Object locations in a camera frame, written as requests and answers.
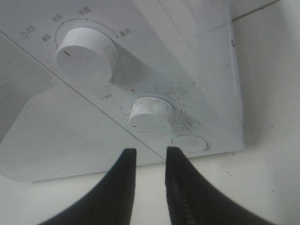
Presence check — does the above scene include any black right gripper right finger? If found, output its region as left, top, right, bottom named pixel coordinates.
left=165, top=147, right=265, bottom=225

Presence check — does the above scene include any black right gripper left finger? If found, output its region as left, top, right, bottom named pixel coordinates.
left=41, top=148, right=137, bottom=225

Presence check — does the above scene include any round door release button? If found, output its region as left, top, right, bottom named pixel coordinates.
left=172, top=135, right=209, bottom=152

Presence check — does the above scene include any lower white timer knob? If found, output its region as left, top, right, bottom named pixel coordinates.
left=128, top=97, right=175, bottom=135

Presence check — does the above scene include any white microwave oven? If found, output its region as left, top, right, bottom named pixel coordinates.
left=0, top=0, right=244, bottom=183

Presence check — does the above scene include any upper white power knob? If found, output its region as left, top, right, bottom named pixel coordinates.
left=55, top=27, right=119, bottom=83

